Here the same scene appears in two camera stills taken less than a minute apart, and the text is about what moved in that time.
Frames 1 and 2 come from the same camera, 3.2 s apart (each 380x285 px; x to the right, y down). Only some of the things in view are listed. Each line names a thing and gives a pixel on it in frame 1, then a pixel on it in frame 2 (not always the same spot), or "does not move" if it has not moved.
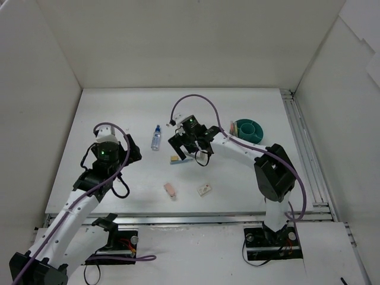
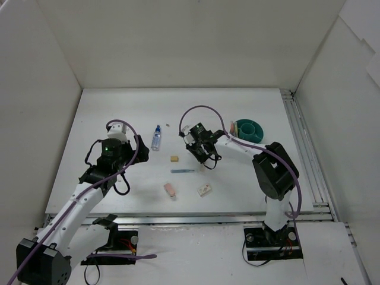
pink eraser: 170,190 does not move
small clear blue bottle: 156,138 does not move
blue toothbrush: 181,161 → 181,171
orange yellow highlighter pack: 233,129 does not move
